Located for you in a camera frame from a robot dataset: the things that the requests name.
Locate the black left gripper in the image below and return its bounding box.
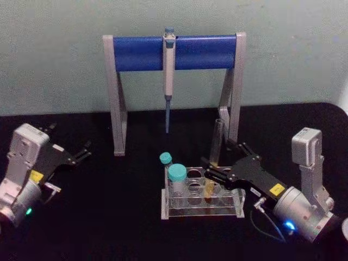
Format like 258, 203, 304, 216
29, 123, 92, 188

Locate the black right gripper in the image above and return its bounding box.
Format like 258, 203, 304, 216
201, 138, 287, 203

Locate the small yellow tube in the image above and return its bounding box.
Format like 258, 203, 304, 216
203, 179, 216, 204

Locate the clear glass test tube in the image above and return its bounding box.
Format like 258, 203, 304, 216
209, 118, 225, 167

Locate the large teal capped tube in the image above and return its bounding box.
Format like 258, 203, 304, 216
167, 163, 188, 197

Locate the clear plastic tube rack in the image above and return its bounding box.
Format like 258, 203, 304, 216
161, 166, 246, 220

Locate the small teal capped tube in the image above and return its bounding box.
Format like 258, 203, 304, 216
159, 152, 174, 191

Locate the black table cloth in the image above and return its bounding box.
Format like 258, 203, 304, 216
0, 102, 348, 261

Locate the grey pipette with blue tip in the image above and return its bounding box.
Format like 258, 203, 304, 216
162, 26, 176, 134

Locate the grey stand with blue bar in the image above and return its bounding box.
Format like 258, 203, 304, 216
102, 32, 247, 157

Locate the left gripper cable silver plug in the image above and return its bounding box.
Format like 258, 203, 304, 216
43, 182, 62, 194

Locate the gripper cable silver plug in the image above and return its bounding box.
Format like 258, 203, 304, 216
249, 197, 288, 243
43, 182, 62, 194

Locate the right gripper cable silver plug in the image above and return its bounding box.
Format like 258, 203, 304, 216
249, 197, 288, 243

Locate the pale wall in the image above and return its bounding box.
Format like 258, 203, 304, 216
0, 0, 348, 117

